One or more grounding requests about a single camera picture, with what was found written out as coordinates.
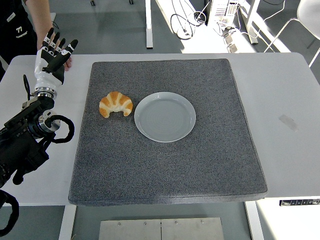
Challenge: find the person's hand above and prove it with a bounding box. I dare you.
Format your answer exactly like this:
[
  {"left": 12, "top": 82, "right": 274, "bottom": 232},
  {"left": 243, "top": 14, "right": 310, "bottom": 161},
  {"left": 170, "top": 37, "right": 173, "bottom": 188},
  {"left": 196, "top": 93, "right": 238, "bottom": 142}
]
[{"left": 62, "top": 55, "right": 73, "bottom": 72}]

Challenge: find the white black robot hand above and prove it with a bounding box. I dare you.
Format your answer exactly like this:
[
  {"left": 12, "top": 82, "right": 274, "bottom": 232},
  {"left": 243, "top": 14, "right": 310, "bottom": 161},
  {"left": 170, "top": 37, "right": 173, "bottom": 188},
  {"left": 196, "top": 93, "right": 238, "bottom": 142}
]
[{"left": 33, "top": 27, "right": 79, "bottom": 93}]

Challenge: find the golden croissant bread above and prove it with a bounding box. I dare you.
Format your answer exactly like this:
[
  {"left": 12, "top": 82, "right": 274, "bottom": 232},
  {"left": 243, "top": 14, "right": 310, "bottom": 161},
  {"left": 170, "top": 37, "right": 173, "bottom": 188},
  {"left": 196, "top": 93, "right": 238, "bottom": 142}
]
[{"left": 98, "top": 91, "right": 134, "bottom": 119}]

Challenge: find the round grey plate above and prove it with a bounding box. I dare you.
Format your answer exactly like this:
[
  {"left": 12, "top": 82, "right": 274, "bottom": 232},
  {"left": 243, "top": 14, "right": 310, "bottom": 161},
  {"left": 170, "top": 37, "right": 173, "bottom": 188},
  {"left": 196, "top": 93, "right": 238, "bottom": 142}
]
[{"left": 133, "top": 91, "right": 197, "bottom": 144}]

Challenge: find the grey metal plate with screws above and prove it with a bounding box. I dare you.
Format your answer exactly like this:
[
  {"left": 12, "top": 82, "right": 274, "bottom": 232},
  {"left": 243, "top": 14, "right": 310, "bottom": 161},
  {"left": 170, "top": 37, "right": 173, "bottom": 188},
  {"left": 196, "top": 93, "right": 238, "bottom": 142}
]
[{"left": 98, "top": 217, "right": 225, "bottom": 240}]

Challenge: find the person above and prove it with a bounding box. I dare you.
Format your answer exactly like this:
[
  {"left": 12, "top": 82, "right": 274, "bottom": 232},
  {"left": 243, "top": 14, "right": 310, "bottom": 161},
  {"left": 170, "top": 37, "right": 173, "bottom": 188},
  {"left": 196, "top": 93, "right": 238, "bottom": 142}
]
[{"left": 0, "top": 0, "right": 38, "bottom": 76}]

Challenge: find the grey fabric mat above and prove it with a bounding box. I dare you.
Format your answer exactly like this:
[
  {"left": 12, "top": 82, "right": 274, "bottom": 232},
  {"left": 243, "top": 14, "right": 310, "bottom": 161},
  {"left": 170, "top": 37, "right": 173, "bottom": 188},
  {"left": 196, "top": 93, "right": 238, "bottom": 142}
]
[{"left": 67, "top": 58, "right": 268, "bottom": 207}]

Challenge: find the white table leg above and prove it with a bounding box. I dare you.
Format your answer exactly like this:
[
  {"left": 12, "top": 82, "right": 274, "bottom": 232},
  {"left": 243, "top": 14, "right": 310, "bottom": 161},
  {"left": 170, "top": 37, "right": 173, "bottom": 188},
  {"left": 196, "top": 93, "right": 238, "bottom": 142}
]
[
  {"left": 244, "top": 201, "right": 265, "bottom": 240},
  {"left": 57, "top": 205, "right": 77, "bottom": 240}
]

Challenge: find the white computer case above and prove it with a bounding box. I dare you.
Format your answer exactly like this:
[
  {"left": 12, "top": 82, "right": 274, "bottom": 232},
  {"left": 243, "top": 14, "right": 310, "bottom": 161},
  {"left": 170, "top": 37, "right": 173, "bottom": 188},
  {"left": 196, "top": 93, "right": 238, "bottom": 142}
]
[{"left": 207, "top": 0, "right": 245, "bottom": 27}]

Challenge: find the grey power strip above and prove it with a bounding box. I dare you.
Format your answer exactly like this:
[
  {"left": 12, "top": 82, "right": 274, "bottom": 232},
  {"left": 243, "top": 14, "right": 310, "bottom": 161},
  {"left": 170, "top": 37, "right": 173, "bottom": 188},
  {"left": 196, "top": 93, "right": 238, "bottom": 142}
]
[{"left": 223, "top": 26, "right": 241, "bottom": 54}]

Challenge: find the grey tape piece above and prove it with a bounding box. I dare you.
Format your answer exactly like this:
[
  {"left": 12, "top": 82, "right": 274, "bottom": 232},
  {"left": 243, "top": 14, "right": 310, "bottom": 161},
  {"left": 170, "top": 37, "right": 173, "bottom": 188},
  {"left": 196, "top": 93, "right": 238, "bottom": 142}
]
[{"left": 278, "top": 113, "right": 300, "bottom": 133}]

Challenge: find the white chair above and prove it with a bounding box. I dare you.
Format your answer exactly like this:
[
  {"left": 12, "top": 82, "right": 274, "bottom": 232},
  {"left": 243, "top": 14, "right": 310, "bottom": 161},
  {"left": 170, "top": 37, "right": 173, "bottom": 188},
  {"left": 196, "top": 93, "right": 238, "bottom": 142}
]
[{"left": 263, "top": 0, "right": 320, "bottom": 68}]

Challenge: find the table height control panel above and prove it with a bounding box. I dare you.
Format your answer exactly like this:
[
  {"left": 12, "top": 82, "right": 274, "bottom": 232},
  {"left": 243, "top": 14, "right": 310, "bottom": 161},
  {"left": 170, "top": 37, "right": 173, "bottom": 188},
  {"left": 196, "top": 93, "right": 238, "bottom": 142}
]
[{"left": 279, "top": 198, "right": 320, "bottom": 207}]

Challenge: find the black looped floor cable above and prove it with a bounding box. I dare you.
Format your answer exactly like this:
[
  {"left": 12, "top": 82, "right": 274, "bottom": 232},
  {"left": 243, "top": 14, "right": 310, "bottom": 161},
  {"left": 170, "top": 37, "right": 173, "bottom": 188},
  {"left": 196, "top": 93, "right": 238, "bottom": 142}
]
[{"left": 170, "top": 11, "right": 208, "bottom": 41}]

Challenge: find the white floor cable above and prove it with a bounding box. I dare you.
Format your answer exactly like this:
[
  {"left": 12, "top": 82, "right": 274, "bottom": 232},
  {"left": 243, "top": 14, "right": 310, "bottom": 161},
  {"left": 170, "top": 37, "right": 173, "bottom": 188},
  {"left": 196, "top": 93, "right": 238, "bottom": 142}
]
[{"left": 237, "top": 0, "right": 286, "bottom": 40}]

